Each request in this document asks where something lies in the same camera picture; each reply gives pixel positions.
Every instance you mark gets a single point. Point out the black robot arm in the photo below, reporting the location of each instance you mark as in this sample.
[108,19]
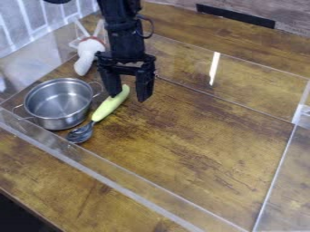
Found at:
[120,15]

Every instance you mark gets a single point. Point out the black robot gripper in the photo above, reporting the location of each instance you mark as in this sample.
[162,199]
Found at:
[126,58]

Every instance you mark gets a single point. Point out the small steel pot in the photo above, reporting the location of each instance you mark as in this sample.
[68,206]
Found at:
[58,103]

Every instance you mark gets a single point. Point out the green handled metal spoon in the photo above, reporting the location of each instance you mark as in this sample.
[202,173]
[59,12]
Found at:
[82,134]

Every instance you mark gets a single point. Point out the white toy mushroom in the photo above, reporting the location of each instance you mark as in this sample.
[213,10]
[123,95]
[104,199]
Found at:
[87,48]

